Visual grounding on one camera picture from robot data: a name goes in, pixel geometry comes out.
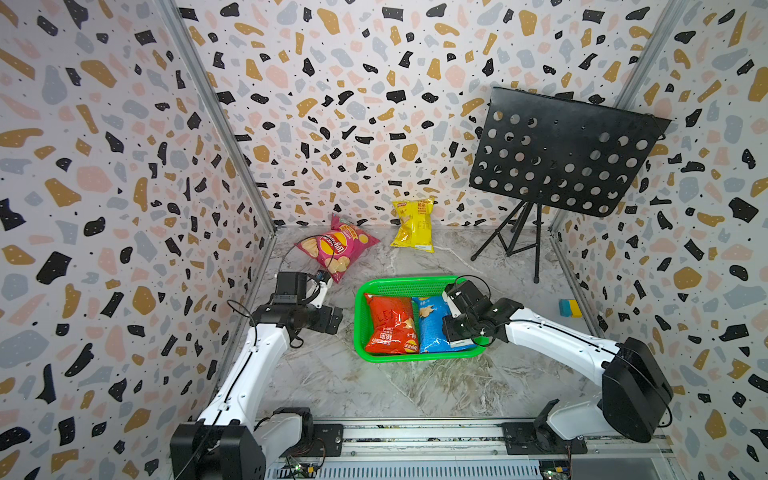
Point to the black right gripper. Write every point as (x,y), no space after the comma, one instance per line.
(448,330)

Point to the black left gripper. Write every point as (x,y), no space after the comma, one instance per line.
(322,324)

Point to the blue potato chips bag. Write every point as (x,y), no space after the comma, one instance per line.
(431,312)

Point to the red potato chips bag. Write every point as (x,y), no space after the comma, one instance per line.
(394,331)

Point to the magenta potato chips bag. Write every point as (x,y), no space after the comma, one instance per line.
(337,249)

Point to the yellow potato chips bag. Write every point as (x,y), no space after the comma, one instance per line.
(415,229)

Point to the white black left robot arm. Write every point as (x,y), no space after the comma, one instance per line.
(240,384)

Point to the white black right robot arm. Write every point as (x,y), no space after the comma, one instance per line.
(634,396)

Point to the green plastic mesh basket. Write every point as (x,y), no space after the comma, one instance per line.
(414,286)

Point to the blue yellow sponge block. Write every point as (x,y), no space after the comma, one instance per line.
(569,308)

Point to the black perforated music stand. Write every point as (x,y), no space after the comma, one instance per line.
(551,151)

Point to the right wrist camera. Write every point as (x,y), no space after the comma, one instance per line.
(465,298)

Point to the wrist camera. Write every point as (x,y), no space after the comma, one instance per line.
(299,288)
(465,298)

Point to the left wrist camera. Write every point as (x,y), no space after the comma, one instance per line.
(299,288)

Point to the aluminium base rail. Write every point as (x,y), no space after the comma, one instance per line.
(483,449)

